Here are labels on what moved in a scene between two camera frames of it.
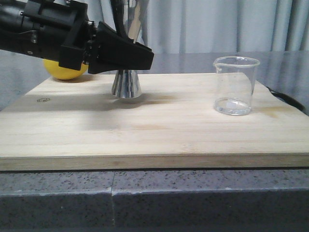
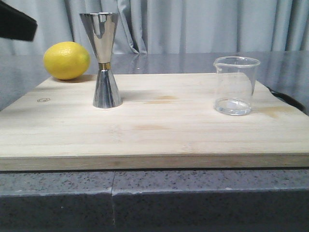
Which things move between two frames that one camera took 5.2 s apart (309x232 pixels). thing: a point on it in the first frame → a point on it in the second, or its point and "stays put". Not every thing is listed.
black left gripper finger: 109,51 → 15,25
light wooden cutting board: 77,124 stays put
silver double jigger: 126,83 → 101,26
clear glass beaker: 235,76 stays put
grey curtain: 218,25 stays put
